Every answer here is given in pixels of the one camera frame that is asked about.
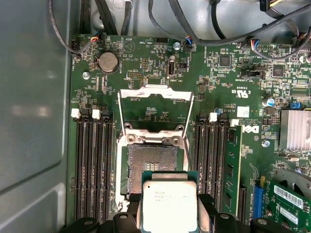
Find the green RAM stick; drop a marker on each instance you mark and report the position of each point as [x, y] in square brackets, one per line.
[234, 170]

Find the green motherboard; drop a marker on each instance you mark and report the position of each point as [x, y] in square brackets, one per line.
[218, 80]

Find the RAM slot with black clips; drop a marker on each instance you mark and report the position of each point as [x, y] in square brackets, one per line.
[108, 157]
[198, 157]
[221, 157]
[89, 157]

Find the blue expansion slot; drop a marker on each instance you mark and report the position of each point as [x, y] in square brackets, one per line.
[258, 199]

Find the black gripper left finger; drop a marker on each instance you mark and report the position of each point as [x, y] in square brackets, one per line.
[121, 224]

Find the CPU socket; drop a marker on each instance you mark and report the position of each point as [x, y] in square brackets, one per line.
[155, 157]

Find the CPU with silver lid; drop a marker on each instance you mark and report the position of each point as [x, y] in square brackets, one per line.
[170, 204]

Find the black expansion slot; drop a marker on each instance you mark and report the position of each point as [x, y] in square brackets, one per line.
[243, 204]

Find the graphics card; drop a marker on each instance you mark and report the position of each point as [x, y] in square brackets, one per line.
[291, 208]

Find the black PC case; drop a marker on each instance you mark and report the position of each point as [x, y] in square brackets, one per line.
[31, 97]

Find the silver internal USB port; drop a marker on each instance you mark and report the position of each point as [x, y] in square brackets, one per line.
[171, 69]

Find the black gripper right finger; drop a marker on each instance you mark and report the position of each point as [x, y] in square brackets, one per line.
[226, 224]

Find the round coin battery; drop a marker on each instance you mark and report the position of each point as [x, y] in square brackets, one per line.
[108, 62]

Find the silver chipset heatsink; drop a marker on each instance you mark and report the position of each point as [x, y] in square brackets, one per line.
[296, 131]

